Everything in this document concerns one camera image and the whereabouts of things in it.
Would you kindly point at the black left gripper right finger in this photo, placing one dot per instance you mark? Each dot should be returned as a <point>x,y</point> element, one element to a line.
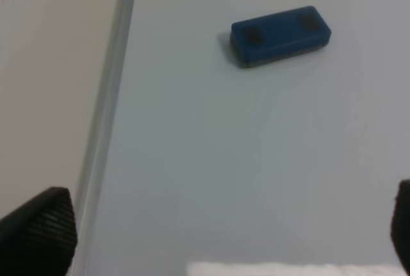
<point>400,224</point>

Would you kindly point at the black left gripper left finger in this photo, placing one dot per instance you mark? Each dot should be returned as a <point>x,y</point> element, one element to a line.
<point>40,236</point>

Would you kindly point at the blue whiteboard eraser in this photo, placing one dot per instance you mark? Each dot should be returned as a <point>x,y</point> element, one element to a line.
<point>278,36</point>

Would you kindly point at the white whiteboard with aluminium frame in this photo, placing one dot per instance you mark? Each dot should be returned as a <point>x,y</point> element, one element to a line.
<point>202,165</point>

